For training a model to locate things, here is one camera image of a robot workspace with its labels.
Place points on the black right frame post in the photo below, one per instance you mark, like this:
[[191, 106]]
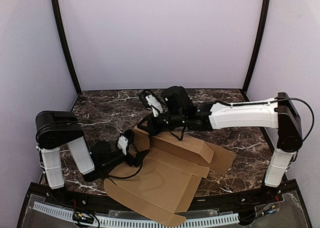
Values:
[[256, 46]]

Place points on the small green circuit board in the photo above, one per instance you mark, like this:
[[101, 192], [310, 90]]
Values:
[[82, 218]]

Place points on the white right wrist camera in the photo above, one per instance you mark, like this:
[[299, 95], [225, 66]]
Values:
[[150, 100]]

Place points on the brown cardboard box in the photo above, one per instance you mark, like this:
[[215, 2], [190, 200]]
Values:
[[171, 164]]

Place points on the black left frame post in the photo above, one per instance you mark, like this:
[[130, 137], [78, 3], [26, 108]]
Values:
[[65, 47]]

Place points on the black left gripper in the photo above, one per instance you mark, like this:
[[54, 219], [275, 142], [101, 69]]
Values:
[[131, 157]]

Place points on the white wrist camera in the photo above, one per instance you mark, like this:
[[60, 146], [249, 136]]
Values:
[[150, 100], [125, 140]]

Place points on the grey slotted cable duct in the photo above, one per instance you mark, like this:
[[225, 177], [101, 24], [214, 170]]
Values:
[[103, 221]]

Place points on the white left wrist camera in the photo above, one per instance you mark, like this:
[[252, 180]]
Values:
[[125, 140]]

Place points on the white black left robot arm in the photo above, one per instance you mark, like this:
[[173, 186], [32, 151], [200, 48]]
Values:
[[57, 129]]

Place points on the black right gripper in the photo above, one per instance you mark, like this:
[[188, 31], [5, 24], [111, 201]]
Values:
[[152, 124]]

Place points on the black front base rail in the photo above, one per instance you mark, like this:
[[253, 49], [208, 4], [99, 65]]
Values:
[[166, 201]]

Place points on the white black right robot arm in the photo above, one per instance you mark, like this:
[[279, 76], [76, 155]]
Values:
[[277, 113]]

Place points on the black frame post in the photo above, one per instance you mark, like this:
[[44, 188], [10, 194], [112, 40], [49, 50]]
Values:
[[65, 47], [256, 46]]

